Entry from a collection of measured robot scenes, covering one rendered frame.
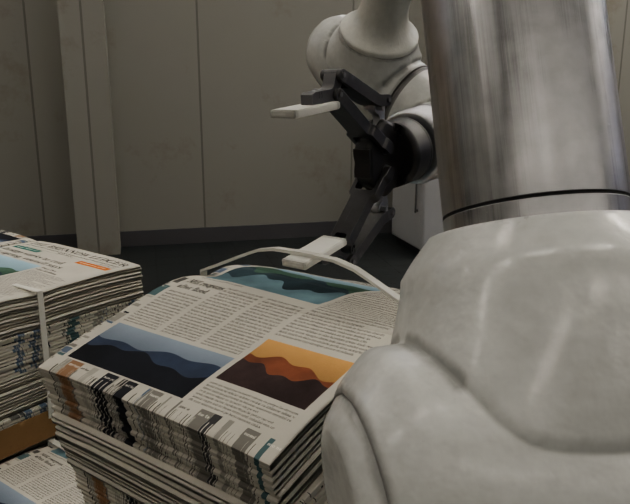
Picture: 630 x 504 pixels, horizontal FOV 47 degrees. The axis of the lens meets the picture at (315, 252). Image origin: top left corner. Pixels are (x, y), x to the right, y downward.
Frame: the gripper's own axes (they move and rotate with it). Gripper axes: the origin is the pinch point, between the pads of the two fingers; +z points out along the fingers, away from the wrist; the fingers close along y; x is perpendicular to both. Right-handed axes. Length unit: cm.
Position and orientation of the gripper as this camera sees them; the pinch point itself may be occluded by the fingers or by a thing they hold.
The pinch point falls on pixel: (295, 185)
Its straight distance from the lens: 68.9
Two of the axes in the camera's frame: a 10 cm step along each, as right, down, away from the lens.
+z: -6.1, 2.8, -7.4
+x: -7.9, -1.4, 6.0
